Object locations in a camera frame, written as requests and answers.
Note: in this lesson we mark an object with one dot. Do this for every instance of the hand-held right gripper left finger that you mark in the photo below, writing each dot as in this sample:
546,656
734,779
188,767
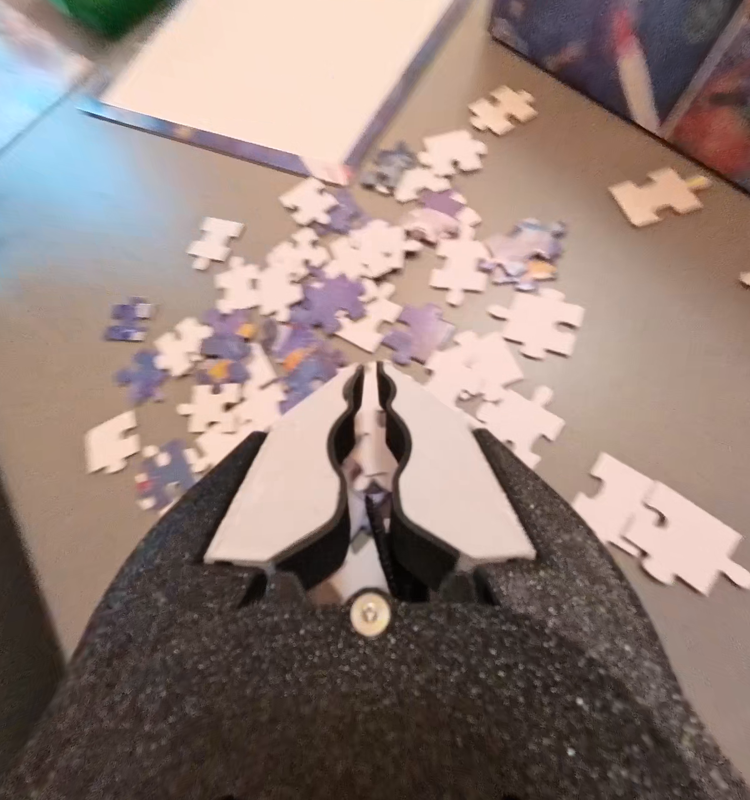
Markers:
275,494

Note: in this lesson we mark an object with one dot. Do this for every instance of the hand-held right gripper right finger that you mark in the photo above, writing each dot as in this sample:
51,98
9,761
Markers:
462,494

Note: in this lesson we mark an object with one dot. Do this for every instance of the pale robot print puzzle piece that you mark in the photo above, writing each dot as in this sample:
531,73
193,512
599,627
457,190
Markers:
368,437

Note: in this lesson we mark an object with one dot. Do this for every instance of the pile of puzzle pieces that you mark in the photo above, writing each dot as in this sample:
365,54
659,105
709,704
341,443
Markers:
540,322

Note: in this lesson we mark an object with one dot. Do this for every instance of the black perforated pad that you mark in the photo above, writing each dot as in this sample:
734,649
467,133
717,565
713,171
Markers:
6,594

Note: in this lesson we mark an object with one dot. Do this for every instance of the white puzzle tray blue rim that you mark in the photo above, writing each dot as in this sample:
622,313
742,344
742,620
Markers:
275,62

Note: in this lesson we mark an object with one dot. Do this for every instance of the space and ocean print box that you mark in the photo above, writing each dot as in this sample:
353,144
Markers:
631,62

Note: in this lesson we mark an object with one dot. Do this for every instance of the green plastic bin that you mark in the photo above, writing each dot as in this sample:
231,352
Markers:
112,12

